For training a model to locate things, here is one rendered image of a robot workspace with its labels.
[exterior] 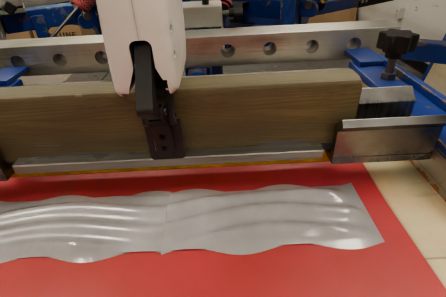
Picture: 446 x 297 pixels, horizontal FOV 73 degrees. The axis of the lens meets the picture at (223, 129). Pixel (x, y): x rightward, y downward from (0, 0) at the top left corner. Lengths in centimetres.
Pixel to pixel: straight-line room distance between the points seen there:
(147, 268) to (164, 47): 17
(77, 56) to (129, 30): 34
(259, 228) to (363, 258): 8
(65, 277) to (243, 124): 19
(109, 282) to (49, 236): 8
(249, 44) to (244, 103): 24
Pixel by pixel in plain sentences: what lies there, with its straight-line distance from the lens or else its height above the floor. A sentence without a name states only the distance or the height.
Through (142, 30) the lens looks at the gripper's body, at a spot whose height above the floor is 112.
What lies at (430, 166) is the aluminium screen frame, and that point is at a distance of 36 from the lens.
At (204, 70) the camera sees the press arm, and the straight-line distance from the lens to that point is 71.
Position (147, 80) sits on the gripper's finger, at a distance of 22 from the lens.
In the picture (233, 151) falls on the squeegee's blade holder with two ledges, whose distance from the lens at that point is 29.
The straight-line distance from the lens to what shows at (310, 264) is 26.
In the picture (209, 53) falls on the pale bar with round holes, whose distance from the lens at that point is 50.
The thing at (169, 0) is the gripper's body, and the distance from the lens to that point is 22.
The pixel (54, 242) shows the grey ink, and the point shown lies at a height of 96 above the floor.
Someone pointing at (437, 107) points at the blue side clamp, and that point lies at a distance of 40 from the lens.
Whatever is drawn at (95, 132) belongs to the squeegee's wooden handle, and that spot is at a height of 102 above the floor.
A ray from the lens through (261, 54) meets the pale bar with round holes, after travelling 51.
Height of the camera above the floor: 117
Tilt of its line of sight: 32 degrees down
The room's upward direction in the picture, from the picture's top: 3 degrees counter-clockwise
